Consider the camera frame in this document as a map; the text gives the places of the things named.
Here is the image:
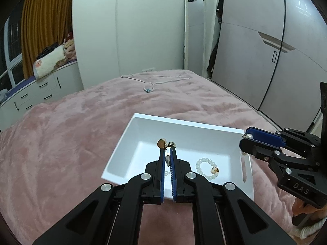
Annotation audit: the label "pink clothes pile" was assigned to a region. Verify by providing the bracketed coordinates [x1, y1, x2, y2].
[63, 32, 77, 62]

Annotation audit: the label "dark clothes pile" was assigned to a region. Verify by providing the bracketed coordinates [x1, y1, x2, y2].
[36, 44, 62, 59]

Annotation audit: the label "white plastic tray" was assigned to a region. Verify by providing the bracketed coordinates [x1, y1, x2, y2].
[101, 112, 255, 202]

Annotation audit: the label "mustard yellow curtain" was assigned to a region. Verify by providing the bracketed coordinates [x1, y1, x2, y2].
[20, 0, 75, 80]

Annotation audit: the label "grey wardrobe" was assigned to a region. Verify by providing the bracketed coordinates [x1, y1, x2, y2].
[212, 0, 327, 139]

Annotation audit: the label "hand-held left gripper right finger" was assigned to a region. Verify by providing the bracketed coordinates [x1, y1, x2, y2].
[170, 149, 297, 245]

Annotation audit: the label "person's right hand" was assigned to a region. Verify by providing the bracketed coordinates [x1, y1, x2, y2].
[292, 198, 327, 220]

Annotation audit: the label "white clothes hanger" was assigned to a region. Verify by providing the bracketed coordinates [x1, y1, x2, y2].
[121, 73, 191, 93]

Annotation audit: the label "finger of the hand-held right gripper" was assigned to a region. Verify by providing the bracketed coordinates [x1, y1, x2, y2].
[239, 138, 321, 170]
[245, 127, 320, 148]

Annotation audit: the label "person's right forearm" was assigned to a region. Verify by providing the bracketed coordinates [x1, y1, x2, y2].
[293, 219, 325, 240]

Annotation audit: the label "gold heart earring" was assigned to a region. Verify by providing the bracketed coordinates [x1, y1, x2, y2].
[157, 138, 177, 168]

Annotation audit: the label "rolled cream floral blanket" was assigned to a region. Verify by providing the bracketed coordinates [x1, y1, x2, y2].
[34, 45, 67, 79]

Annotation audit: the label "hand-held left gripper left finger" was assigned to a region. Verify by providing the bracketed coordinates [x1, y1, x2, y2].
[33, 149, 165, 245]

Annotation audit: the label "purple bench cushion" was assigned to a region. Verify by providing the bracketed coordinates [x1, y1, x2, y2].
[6, 75, 39, 94]

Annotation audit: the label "white drawer cabinet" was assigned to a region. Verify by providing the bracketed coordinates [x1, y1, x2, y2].
[0, 60, 85, 132]

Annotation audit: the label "dark hanging clothes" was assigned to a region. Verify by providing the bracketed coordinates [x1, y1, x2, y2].
[206, 0, 223, 79]

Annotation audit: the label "window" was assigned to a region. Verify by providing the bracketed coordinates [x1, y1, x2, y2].
[0, 14, 25, 90]

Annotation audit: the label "white framed standing mirror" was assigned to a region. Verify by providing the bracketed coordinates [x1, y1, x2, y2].
[184, 0, 207, 73]

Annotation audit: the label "pearl bead bracelet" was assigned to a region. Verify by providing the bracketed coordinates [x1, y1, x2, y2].
[196, 158, 220, 180]

